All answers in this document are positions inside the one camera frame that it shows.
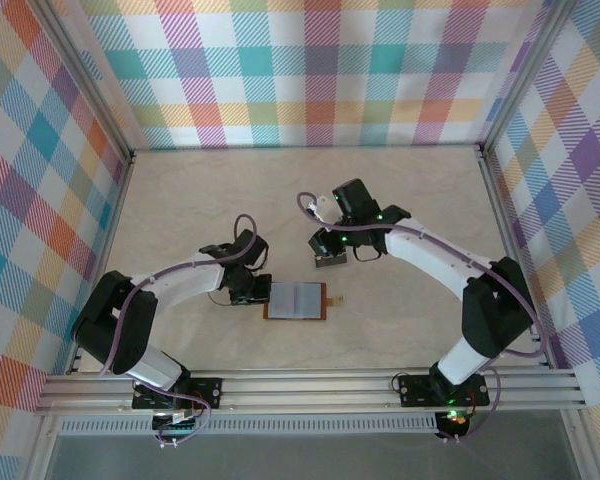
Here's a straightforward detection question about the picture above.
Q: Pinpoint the brown leather card holder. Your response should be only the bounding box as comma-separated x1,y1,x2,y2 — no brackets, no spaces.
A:
263,281,345,323

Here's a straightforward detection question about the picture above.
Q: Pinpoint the silver card gold VIP print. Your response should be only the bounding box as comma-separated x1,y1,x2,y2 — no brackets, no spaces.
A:
313,253,350,270

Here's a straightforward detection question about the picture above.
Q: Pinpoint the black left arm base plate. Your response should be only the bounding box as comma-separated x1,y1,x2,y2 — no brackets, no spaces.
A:
132,377,224,411

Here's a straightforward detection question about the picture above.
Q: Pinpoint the aluminium mounting rail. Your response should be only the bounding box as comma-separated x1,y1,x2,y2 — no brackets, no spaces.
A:
34,367,586,414

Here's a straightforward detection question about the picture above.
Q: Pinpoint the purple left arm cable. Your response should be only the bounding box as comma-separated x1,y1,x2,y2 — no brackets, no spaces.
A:
99,213,261,449

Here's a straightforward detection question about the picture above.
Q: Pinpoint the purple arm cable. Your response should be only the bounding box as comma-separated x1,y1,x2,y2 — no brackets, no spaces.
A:
297,191,546,444
99,213,261,449

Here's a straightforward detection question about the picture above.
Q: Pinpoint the aluminium table side rail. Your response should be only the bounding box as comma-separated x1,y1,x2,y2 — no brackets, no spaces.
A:
476,143,556,371
67,149,136,375

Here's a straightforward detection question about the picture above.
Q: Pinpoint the grey slotted cable duct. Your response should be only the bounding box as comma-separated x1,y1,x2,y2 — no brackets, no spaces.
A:
59,413,441,436

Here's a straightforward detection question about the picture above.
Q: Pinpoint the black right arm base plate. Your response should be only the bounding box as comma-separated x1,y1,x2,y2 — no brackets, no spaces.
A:
397,372,491,407

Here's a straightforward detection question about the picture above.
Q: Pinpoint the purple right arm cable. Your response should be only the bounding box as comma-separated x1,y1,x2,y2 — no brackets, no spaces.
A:
297,191,546,444

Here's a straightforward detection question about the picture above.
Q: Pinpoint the aluminium frame post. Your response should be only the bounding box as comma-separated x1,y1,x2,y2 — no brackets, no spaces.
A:
477,0,569,151
32,0,137,161

